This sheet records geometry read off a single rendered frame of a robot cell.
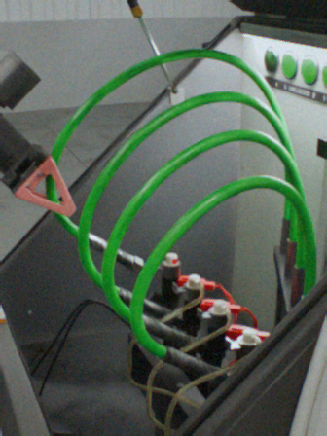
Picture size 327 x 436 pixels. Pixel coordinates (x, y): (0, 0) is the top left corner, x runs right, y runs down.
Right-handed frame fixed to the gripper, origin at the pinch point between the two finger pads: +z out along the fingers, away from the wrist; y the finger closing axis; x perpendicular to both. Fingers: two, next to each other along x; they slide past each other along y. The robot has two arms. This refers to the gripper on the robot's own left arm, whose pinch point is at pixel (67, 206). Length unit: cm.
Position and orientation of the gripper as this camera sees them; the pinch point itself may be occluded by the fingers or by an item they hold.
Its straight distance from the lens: 90.9
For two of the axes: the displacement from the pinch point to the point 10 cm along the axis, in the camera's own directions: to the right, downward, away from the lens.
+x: -6.9, 7.2, -0.1
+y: -1.2, -1.0, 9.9
